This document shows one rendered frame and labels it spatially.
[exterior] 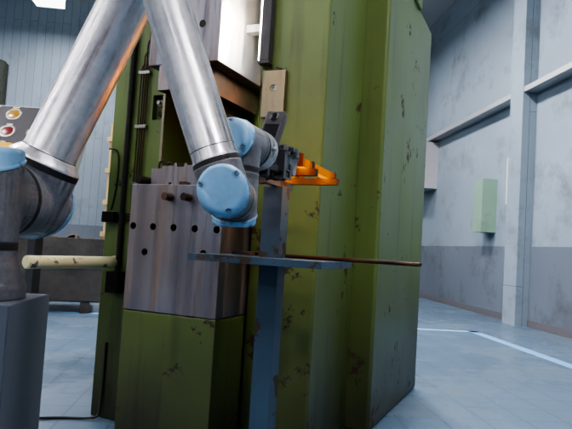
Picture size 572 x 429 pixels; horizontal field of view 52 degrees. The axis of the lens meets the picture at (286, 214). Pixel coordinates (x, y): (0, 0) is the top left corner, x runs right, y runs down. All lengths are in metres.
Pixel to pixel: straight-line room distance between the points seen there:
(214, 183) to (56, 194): 0.38
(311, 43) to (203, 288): 0.94
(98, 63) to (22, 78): 10.22
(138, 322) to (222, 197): 1.18
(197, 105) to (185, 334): 1.12
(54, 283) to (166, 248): 3.74
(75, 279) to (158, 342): 3.69
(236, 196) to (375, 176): 1.46
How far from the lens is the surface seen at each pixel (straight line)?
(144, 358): 2.14
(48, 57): 11.48
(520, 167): 7.18
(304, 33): 2.19
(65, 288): 5.75
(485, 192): 7.97
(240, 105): 2.38
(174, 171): 2.15
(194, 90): 1.08
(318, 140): 2.06
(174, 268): 2.04
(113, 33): 1.29
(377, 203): 2.42
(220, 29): 2.19
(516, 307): 7.12
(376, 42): 2.58
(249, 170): 1.18
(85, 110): 1.28
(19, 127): 2.43
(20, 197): 1.16
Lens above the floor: 0.72
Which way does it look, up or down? 3 degrees up
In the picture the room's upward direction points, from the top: 3 degrees clockwise
